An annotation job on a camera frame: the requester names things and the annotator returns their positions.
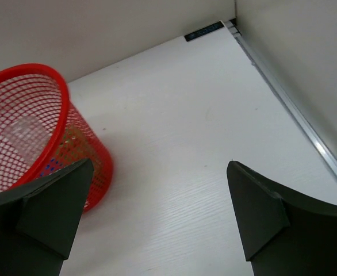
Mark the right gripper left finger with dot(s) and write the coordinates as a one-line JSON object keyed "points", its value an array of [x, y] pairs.
{"points": [[39, 220]]}

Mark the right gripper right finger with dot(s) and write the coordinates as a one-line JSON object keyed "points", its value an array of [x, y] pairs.
{"points": [[283, 231]]}

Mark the blue label clear bottle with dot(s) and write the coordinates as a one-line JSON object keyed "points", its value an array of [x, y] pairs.
{"points": [[54, 164]]}

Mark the green plastic bottle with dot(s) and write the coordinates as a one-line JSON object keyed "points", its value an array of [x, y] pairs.
{"points": [[74, 147]]}

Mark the small clear plastic bottle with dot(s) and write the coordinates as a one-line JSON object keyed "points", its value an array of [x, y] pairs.
{"points": [[28, 136]]}

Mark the red plastic mesh bin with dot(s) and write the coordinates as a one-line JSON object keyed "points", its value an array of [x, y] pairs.
{"points": [[38, 90]]}

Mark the right dark table label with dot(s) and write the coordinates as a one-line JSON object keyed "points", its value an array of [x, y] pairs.
{"points": [[204, 31]]}

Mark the aluminium table edge rail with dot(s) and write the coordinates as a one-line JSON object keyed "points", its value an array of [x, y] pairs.
{"points": [[282, 95]]}

